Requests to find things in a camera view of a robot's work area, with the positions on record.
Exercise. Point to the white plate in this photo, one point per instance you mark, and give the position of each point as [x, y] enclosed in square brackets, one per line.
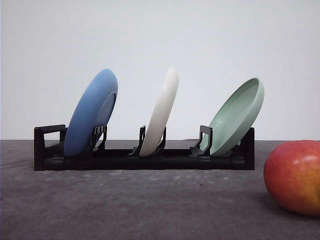
[159, 112]

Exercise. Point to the red yellow pomegranate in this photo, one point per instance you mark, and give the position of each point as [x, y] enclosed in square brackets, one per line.
[292, 176]

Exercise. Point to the blue plate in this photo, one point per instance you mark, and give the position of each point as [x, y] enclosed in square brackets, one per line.
[93, 109]

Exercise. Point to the green plate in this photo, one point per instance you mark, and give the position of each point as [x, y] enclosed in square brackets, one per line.
[235, 117]

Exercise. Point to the black plastic dish rack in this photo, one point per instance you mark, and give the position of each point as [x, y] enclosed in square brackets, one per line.
[50, 142]

